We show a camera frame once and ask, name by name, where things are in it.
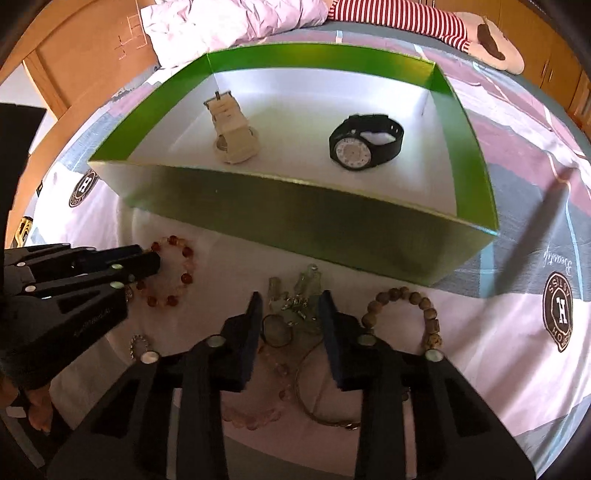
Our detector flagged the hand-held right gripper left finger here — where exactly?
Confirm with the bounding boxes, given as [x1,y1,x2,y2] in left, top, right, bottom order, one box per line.
[46,291,264,480]

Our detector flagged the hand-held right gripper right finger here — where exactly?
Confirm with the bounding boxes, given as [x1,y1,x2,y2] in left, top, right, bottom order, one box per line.
[318,290,539,480]

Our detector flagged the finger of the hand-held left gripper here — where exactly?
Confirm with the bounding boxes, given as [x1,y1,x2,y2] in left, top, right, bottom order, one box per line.
[4,244,161,280]
[18,274,134,301]

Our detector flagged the black hair ring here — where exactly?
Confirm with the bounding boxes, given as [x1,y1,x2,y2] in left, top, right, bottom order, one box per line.
[261,314,294,348]

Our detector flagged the red bead bracelet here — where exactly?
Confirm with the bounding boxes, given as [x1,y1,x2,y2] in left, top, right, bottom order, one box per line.
[124,235,195,309]

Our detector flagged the small silver bead bracelet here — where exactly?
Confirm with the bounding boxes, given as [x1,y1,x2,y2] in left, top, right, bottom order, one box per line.
[128,335,151,360]

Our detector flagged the clear crystal jewelry cluster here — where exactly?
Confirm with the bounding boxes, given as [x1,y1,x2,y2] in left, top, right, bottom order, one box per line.
[267,264,326,330]

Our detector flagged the green cardboard box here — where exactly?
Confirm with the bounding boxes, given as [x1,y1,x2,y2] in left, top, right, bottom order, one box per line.
[88,41,500,288]

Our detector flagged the person's left hand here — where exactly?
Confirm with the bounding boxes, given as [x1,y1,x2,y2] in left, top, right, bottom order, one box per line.
[0,374,58,435]

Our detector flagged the gold bangle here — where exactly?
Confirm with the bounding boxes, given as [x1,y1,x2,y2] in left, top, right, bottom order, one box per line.
[294,339,365,431]

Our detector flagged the black device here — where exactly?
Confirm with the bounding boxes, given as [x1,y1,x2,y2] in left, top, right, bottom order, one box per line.
[0,104,47,250]

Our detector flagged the white wrist watch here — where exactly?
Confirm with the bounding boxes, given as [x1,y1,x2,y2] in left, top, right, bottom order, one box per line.
[203,90,260,165]

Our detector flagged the checked printed bed sheet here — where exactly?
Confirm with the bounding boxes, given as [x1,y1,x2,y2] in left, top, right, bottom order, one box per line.
[23,28,591,444]

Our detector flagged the black wrist watch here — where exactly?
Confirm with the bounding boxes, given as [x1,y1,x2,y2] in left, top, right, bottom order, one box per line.
[329,113,405,172]

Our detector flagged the wooden headboard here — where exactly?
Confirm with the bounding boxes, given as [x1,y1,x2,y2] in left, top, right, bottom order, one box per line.
[0,0,158,139]

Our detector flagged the pale pink pillow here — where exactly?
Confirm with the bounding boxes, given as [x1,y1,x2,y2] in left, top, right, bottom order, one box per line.
[141,0,331,70]

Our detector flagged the striped plush toy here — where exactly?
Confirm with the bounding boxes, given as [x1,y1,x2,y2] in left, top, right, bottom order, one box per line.
[328,0,525,72]

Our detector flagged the wooden wardrobe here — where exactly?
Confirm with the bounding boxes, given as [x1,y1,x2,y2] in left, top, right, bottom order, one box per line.
[434,0,591,125]

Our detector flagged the pink bead bracelet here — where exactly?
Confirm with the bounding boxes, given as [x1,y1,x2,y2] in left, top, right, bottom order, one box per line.
[222,342,294,431]

